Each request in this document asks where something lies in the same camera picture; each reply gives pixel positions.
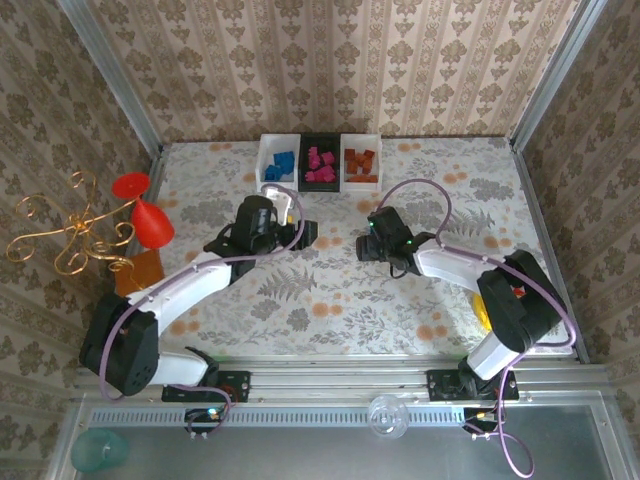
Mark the white plastic bin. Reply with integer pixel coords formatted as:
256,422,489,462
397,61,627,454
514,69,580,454
339,132,384,194
255,133,302,194

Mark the red plastic wine glass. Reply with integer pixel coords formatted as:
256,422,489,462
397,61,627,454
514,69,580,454
111,172,176,250

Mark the orange square block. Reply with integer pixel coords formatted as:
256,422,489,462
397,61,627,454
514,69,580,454
113,249,166,297

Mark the yellow snack bag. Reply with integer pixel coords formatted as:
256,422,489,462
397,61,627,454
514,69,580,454
472,287,526,329

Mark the clear drinking glass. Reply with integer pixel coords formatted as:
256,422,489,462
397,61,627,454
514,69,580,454
368,394,410,440

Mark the small black electronics box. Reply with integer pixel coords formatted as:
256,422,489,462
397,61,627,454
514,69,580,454
184,407,225,435

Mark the grey metal tray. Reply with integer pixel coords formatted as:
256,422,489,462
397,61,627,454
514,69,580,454
47,394,634,480

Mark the teal plastic cup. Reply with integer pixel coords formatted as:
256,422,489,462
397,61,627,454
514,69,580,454
69,428,130,474

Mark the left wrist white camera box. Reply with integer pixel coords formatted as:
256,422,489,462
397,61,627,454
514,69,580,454
262,184,296,226

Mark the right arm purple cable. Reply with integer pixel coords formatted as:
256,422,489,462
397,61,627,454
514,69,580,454
374,178,581,479

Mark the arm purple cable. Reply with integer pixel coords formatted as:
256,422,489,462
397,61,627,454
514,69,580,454
374,178,581,479
99,183,307,441

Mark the aluminium mounting rail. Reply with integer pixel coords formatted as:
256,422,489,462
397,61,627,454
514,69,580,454
74,355,609,405

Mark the gold wire ornament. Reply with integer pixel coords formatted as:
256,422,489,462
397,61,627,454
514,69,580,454
5,170,137,277

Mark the grey slotted cable duct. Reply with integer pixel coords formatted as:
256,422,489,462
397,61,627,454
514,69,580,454
87,405,466,427

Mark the aluminium corner post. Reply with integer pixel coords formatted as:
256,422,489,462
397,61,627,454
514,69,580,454
509,0,609,149
57,0,164,154

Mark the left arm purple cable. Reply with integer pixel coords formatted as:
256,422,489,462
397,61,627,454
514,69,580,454
99,183,307,441

